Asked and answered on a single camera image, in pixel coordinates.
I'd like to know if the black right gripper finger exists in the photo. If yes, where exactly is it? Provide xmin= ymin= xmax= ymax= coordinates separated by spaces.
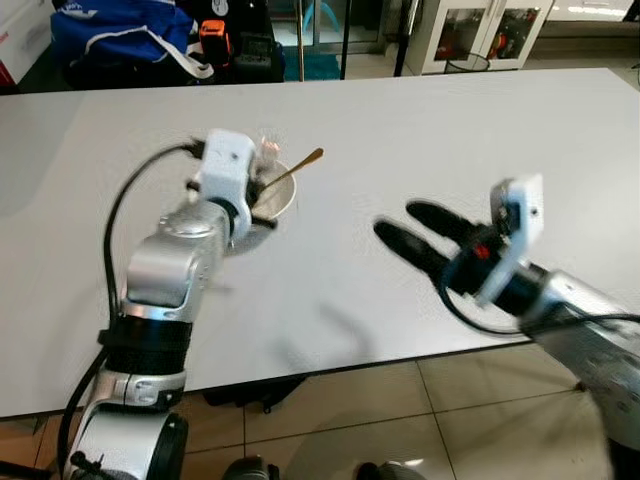
xmin=373 ymin=220 xmax=456 ymax=283
xmin=405 ymin=200 xmax=483 ymax=247

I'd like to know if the white ceramic bowl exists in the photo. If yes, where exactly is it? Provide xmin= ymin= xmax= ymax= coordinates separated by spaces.
xmin=244 ymin=158 xmax=300 ymax=225

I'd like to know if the wooden spoon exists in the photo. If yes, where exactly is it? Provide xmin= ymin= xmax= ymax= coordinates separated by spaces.
xmin=254 ymin=147 xmax=326 ymax=203

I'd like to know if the teal mat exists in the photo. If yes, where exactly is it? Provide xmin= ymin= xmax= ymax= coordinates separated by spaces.
xmin=304 ymin=50 xmax=342 ymax=83

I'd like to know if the orange black device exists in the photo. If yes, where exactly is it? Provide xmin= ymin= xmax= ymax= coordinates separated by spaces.
xmin=197 ymin=19 xmax=234 ymax=67

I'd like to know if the thin wooden pole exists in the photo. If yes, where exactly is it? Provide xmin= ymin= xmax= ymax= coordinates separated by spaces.
xmin=296 ymin=0 xmax=307 ymax=84

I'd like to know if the thin black pole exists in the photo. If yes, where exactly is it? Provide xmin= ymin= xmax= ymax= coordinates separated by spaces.
xmin=339 ymin=0 xmax=354 ymax=82

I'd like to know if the thick black pole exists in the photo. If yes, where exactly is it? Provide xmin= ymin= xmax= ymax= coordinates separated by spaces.
xmin=394 ymin=0 xmax=422 ymax=78

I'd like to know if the white glass door cabinet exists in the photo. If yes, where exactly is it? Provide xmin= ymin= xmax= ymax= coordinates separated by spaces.
xmin=414 ymin=0 xmax=548 ymax=77

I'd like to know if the black bag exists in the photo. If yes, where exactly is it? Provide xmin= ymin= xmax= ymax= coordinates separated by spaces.
xmin=204 ymin=374 xmax=312 ymax=414

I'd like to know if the blue bag white trim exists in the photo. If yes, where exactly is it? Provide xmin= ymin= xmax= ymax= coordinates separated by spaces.
xmin=50 ymin=0 xmax=217 ymax=82

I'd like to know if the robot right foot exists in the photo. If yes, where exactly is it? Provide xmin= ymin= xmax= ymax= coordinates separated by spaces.
xmin=354 ymin=459 xmax=427 ymax=480

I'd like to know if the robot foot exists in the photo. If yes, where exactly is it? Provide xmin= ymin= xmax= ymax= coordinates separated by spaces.
xmin=221 ymin=456 xmax=282 ymax=480
xmin=354 ymin=459 xmax=427 ymax=480

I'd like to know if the white red box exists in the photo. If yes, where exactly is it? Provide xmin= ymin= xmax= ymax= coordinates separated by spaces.
xmin=0 ymin=0 xmax=57 ymax=87

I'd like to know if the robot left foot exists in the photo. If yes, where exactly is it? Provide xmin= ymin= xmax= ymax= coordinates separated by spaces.
xmin=221 ymin=456 xmax=282 ymax=480

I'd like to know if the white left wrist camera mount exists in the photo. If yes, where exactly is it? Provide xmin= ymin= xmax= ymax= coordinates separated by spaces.
xmin=194 ymin=129 xmax=257 ymax=241

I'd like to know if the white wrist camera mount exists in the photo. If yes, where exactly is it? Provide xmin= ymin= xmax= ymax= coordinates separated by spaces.
xmin=194 ymin=129 xmax=257 ymax=241
xmin=477 ymin=174 xmax=547 ymax=307

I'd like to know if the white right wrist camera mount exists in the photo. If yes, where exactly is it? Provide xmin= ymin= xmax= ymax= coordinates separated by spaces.
xmin=477 ymin=174 xmax=547 ymax=307

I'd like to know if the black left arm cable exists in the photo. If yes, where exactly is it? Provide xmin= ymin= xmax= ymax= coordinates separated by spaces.
xmin=55 ymin=139 xmax=207 ymax=471

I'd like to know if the black wire basket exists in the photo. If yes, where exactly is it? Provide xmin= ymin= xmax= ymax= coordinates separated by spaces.
xmin=442 ymin=51 xmax=494 ymax=76

